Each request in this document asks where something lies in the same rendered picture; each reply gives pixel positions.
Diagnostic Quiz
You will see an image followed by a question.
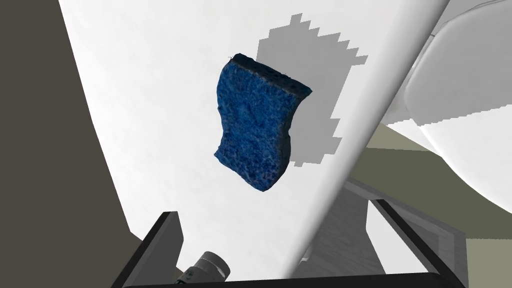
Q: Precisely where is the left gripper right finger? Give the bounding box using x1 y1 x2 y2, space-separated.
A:
365 198 467 288

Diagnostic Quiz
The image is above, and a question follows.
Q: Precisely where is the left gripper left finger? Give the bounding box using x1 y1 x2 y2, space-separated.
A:
110 210 185 288

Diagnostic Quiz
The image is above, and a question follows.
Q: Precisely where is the white table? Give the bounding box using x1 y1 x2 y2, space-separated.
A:
57 0 451 282

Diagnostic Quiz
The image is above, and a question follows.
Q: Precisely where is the blue sponge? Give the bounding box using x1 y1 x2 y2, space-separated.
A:
213 52 313 193

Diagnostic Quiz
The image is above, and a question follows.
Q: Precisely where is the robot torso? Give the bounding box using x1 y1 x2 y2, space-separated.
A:
379 0 512 212

